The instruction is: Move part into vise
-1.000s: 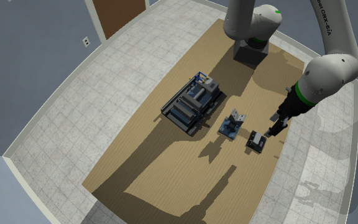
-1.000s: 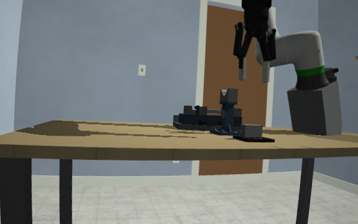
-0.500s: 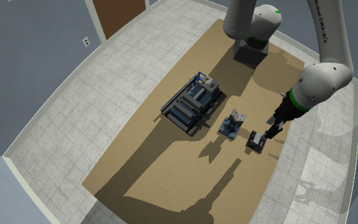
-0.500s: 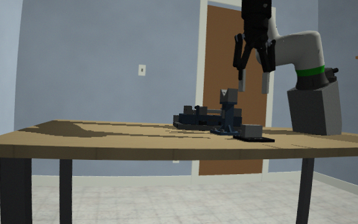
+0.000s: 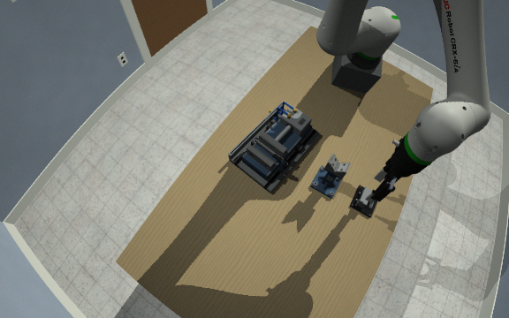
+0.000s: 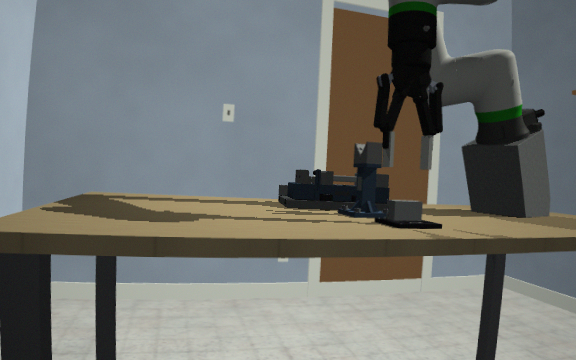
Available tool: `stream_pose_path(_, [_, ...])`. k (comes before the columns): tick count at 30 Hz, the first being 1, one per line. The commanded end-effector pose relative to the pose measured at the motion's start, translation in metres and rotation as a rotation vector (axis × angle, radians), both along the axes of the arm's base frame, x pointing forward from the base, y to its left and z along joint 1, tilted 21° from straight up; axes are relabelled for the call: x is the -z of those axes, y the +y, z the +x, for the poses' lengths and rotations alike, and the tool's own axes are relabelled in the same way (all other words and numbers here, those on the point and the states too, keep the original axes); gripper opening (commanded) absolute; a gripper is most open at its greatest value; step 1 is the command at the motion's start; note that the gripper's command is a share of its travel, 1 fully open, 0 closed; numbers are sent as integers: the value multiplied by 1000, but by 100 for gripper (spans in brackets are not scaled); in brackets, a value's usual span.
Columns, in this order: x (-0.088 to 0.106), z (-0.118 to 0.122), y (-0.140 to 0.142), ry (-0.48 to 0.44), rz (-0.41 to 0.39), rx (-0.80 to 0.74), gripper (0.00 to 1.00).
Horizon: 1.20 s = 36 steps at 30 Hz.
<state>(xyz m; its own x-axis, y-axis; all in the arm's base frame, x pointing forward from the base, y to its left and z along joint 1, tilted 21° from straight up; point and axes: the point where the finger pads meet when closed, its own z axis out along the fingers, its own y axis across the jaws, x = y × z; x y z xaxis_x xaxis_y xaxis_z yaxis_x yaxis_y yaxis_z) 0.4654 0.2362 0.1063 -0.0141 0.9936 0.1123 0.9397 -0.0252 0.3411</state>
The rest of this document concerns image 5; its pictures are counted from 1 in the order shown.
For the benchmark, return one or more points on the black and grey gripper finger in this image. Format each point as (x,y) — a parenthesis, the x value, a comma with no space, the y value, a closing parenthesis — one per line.
(384,189)
(381,174)

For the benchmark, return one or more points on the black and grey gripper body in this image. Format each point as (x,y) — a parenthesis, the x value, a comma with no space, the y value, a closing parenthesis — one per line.
(397,171)

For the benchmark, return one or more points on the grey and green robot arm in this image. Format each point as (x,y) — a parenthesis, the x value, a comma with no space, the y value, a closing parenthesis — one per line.
(364,35)

